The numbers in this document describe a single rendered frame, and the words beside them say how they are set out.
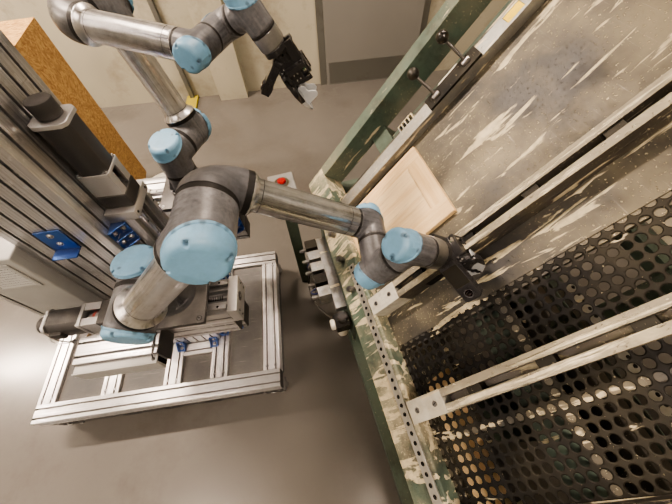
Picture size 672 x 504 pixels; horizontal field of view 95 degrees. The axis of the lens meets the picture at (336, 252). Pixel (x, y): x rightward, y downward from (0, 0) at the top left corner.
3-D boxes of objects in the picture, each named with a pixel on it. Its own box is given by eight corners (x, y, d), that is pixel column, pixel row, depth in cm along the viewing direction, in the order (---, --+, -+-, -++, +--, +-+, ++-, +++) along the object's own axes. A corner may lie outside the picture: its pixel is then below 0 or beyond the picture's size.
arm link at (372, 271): (369, 257, 83) (399, 236, 76) (377, 295, 77) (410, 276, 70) (347, 250, 79) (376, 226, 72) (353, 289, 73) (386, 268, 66)
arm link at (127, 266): (180, 261, 96) (157, 235, 84) (172, 301, 89) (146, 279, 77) (141, 265, 95) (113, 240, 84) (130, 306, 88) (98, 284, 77)
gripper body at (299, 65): (314, 80, 90) (289, 41, 81) (290, 96, 93) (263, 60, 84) (312, 66, 94) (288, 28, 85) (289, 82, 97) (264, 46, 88)
